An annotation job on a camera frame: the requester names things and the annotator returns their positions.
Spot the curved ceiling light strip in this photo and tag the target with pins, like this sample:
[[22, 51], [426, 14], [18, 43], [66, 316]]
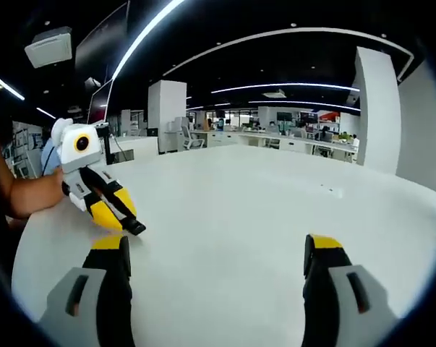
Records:
[[275, 34]]

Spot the white office desk row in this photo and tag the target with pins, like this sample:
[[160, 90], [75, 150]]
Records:
[[275, 141]]

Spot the linear ceiling light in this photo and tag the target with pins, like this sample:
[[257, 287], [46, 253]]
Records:
[[304, 105], [286, 86]]

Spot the large display screen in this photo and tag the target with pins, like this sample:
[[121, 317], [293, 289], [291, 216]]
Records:
[[100, 103]]

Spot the white ceiling air conditioner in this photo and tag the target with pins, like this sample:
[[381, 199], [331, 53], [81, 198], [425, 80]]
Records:
[[49, 48]]

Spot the black plastic buckle part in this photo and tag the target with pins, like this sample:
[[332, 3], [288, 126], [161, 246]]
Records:
[[140, 228], [131, 225]]

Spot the white office chair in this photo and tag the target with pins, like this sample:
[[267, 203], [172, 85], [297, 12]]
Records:
[[192, 139]]

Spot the long straight ceiling light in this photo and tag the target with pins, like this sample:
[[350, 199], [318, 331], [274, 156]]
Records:
[[145, 32]]

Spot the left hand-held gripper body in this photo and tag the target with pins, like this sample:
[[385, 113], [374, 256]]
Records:
[[76, 155]]

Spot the black tripod stand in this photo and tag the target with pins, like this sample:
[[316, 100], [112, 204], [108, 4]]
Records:
[[103, 144]]

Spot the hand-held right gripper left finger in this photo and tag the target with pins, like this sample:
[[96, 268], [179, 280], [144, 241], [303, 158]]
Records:
[[91, 311]]

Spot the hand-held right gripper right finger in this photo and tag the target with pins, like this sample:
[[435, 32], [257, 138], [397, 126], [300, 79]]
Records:
[[340, 307]]

